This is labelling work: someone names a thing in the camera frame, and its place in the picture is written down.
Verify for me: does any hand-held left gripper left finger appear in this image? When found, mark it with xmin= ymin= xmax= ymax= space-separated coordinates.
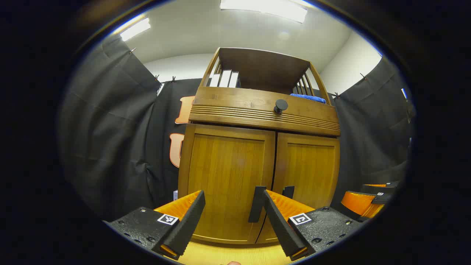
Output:
xmin=103 ymin=190 xmax=206 ymax=261

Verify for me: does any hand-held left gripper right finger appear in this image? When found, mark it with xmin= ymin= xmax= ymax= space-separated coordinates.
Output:
xmin=262 ymin=190 xmax=364 ymax=262

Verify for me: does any wooden cabinet door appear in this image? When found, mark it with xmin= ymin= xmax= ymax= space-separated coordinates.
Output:
xmin=256 ymin=132 xmax=341 ymax=244
xmin=178 ymin=123 xmax=276 ymax=244

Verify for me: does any wooden double-door shoe cabinet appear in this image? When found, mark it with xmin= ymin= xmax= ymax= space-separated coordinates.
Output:
xmin=178 ymin=47 xmax=341 ymax=245

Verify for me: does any wooden cabinet drawer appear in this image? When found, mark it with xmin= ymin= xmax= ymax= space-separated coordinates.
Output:
xmin=189 ymin=86 xmax=341 ymax=137

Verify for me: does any blue cloth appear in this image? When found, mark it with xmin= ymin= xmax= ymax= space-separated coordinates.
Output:
xmin=290 ymin=93 xmax=327 ymax=104

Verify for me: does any black backdrop cloth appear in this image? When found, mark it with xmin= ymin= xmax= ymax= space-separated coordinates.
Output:
xmin=59 ymin=33 xmax=416 ymax=221

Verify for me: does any long ceiling light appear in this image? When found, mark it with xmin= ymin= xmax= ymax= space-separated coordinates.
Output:
xmin=120 ymin=18 xmax=151 ymax=42

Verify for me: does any wide ceiling light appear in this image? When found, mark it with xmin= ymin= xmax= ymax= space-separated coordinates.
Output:
xmin=220 ymin=0 xmax=308 ymax=23

